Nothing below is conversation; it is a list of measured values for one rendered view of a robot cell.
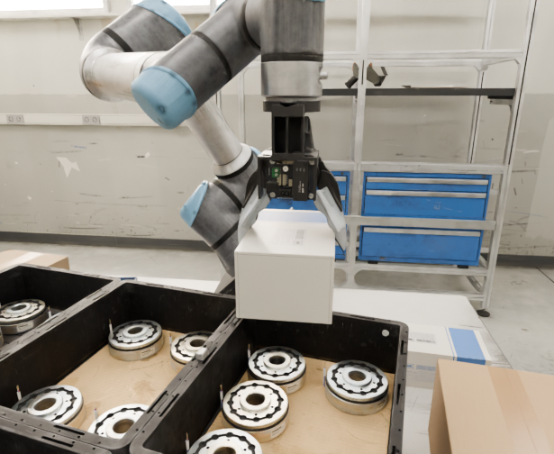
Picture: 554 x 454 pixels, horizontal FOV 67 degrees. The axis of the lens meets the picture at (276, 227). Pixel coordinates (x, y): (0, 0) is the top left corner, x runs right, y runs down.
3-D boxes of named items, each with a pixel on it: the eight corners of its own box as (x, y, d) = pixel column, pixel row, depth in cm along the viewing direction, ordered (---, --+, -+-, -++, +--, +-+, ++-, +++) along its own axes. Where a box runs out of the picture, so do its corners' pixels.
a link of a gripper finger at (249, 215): (214, 244, 56) (252, 189, 53) (225, 230, 61) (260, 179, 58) (234, 258, 56) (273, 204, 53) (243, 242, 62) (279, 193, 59)
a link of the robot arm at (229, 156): (223, 206, 121) (90, 30, 85) (258, 171, 125) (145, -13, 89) (247, 220, 113) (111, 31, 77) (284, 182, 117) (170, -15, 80)
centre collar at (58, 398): (47, 393, 67) (46, 389, 67) (70, 400, 66) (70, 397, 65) (19, 413, 63) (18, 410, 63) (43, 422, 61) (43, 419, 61)
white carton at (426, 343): (473, 363, 101) (478, 330, 98) (485, 396, 90) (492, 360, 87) (387, 352, 105) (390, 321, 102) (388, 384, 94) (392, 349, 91)
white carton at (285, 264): (262, 259, 72) (261, 208, 70) (332, 262, 71) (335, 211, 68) (236, 317, 53) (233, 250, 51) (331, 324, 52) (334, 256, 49)
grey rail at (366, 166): (220, 165, 267) (220, 158, 266) (504, 171, 245) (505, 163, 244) (216, 167, 258) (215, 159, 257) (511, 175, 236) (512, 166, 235)
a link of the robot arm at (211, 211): (206, 247, 117) (171, 213, 115) (240, 213, 120) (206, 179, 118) (212, 246, 105) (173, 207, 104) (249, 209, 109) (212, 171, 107)
